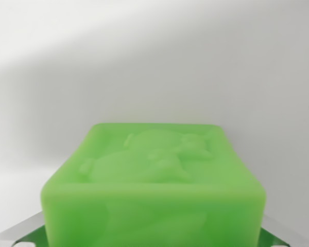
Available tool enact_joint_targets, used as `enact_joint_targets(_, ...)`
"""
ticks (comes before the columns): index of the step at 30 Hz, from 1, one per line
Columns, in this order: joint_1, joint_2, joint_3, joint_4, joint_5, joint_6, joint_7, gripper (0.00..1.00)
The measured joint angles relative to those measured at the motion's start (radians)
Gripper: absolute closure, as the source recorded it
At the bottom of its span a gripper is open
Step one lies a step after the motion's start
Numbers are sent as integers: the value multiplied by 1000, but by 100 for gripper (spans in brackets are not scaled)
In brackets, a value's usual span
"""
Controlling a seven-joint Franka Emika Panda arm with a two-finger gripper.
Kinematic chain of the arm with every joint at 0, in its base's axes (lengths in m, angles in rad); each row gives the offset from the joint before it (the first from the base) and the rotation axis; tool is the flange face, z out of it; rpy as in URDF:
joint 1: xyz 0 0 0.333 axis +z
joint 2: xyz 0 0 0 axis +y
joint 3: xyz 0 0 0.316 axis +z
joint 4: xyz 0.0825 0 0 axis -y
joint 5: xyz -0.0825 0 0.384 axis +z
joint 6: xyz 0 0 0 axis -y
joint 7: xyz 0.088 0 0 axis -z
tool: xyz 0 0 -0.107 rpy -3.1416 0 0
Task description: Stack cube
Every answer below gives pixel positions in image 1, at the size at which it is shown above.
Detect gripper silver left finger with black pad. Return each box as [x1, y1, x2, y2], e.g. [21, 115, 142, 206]
[0, 211, 50, 247]

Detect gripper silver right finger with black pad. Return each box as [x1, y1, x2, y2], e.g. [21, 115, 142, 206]
[258, 214, 309, 247]

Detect green embossed rubber cube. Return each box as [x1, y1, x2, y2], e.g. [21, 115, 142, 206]
[40, 122, 267, 247]

